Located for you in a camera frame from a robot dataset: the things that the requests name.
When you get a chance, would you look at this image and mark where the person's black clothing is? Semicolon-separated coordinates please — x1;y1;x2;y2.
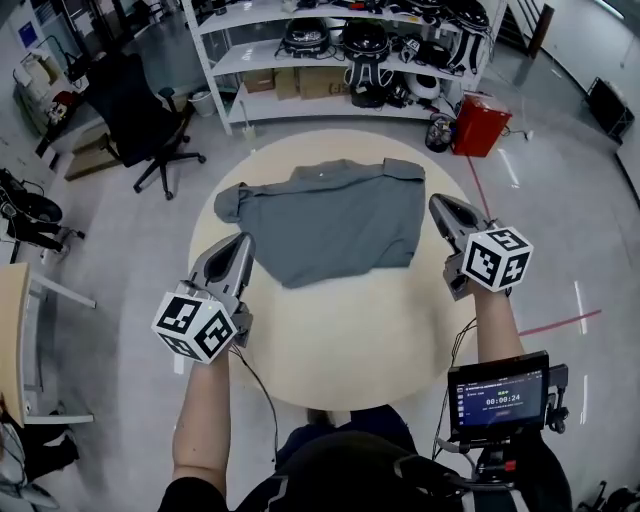
159;404;574;512

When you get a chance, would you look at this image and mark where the light wooden desk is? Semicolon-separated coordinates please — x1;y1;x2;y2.
0;262;97;429

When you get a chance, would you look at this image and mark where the person's right forearm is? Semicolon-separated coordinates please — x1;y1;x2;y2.
469;287;526;364

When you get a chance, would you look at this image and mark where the group of black helmets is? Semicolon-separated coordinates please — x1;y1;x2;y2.
279;0;494;109

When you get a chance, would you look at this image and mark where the white long-handled brush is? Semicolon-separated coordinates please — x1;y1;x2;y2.
240;99;259;141

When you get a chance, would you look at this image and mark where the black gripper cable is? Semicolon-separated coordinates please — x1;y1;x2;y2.
229;347;280;464

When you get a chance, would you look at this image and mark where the small black monitor screen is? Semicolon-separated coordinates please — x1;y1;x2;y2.
447;351;550;444

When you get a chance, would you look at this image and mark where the brown cardboard box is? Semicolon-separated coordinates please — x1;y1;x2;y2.
243;68;276;94
298;66;349;100
274;67;301;101

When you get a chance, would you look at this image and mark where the staircase with wooden railing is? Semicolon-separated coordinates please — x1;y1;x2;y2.
494;0;556;59

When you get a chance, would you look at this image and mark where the white round helmet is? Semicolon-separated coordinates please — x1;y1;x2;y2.
404;73;444;101

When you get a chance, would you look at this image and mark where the red and white toy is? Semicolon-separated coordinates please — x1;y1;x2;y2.
47;92;76;121

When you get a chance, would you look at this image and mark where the black bucket of parts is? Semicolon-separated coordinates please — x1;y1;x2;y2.
424;113;456;154

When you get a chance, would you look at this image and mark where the cream hanging garment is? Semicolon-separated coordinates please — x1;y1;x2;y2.
19;52;61;89

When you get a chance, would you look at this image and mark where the white metal shelving unit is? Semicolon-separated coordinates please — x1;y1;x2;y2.
180;0;509;136

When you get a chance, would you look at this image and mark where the person's left forearm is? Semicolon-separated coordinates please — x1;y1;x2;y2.
172;347;234;484

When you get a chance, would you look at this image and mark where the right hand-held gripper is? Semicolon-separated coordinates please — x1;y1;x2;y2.
428;193;534;302

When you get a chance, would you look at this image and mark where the red metal box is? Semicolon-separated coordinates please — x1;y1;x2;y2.
452;93;514;159

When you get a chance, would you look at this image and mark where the black crate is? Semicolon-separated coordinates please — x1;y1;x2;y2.
584;77;636;144

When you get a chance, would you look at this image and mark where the low wooden platform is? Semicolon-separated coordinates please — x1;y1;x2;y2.
64;124;124;181

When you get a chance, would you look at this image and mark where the black monitor mount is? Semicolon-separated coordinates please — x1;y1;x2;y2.
546;363;571;434

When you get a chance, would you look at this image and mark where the white waste bin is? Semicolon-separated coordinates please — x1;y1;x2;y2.
188;89;216;118

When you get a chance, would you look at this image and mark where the grey cloth garment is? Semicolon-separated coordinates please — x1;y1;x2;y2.
213;157;427;290

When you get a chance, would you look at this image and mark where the black office chair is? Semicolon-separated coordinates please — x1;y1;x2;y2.
84;52;207;201

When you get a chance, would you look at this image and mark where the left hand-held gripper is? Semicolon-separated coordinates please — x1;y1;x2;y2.
150;231;257;365

